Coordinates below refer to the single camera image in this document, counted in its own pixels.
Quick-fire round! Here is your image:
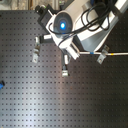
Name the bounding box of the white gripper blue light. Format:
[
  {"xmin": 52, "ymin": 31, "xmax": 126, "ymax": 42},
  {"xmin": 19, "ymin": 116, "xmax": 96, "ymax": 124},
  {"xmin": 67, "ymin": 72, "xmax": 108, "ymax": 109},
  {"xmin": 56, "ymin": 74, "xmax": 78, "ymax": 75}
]
[{"xmin": 35, "ymin": 5, "xmax": 80, "ymax": 70}]

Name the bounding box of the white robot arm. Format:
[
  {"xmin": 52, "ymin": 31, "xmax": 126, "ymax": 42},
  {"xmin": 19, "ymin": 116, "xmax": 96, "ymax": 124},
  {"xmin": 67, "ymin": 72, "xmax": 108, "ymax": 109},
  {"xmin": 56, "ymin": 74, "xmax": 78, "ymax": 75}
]
[{"xmin": 35, "ymin": 0, "xmax": 128, "ymax": 71}]

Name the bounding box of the blue object at edge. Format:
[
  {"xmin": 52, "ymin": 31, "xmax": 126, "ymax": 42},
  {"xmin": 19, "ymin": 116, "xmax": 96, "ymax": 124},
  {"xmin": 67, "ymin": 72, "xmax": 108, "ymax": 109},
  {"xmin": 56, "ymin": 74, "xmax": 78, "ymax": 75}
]
[{"xmin": 0, "ymin": 81, "xmax": 5, "ymax": 90}]

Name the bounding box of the metal cable clip left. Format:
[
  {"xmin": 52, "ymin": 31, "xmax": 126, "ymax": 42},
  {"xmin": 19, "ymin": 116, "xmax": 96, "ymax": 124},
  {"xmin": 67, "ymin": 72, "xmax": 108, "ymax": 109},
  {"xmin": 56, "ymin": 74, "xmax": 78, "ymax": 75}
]
[{"xmin": 32, "ymin": 43, "xmax": 41, "ymax": 63}]

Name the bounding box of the metal cable clip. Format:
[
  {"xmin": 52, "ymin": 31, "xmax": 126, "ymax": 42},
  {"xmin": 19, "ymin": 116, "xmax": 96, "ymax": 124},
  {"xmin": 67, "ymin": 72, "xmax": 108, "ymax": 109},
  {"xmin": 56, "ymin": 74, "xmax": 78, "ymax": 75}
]
[
  {"xmin": 97, "ymin": 45, "xmax": 109, "ymax": 64},
  {"xmin": 62, "ymin": 65, "xmax": 69, "ymax": 77},
  {"xmin": 32, "ymin": 43, "xmax": 41, "ymax": 63}
]

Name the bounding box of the metal cable clip center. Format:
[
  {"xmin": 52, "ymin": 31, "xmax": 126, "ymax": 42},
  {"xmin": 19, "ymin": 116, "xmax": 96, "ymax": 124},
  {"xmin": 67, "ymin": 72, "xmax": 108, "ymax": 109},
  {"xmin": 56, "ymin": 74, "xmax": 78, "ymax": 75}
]
[{"xmin": 62, "ymin": 65, "xmax": 69, "ymax": 77}]

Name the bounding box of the metal cable clip right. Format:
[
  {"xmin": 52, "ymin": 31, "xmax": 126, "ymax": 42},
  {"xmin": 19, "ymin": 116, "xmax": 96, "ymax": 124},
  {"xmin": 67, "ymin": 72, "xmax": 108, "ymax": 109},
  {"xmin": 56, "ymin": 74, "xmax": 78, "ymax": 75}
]
[{"xmin": 97, "ymin": 45, "xmax": 109, "ymax": 64}]

